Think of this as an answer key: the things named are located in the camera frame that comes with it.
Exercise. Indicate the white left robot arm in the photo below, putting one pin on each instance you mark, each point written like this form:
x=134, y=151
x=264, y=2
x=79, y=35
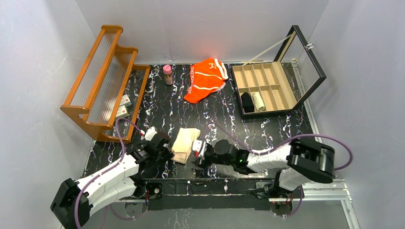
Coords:
x=77, y=200

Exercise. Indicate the beige boxer underwear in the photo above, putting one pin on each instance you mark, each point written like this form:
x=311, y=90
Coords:
x=182, y=145

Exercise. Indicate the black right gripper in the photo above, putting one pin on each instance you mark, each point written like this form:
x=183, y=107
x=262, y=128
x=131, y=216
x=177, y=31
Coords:
x=207, y=152

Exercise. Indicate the black compartment storage box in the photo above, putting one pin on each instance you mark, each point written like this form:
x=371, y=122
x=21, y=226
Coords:
x=286, y=82

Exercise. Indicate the green white small box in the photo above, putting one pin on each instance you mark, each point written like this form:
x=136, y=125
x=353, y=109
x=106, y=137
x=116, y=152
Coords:
x=125, y=101

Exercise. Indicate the orange boxer underwear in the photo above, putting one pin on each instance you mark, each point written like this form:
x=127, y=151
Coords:
x=207, y=77

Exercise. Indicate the orange wooden shelf rack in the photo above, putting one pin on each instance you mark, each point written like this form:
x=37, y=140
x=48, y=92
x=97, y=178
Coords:
x=95, y=96

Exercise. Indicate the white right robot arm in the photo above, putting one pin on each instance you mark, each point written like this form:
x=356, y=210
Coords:
x=299, y=161

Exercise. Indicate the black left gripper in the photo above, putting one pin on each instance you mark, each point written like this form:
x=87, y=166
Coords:
x=166, y=146

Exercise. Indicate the rolled cream underwear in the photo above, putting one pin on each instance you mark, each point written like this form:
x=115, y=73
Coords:
x=258, y=101

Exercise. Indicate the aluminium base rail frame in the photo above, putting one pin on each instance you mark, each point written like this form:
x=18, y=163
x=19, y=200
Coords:
x=168, y=185

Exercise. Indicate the pink capped bottle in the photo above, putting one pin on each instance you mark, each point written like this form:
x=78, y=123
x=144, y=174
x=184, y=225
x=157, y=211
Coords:
x=167, y=70

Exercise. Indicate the rolled black underwear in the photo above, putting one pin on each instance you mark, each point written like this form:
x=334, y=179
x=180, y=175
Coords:
x=247, y=103

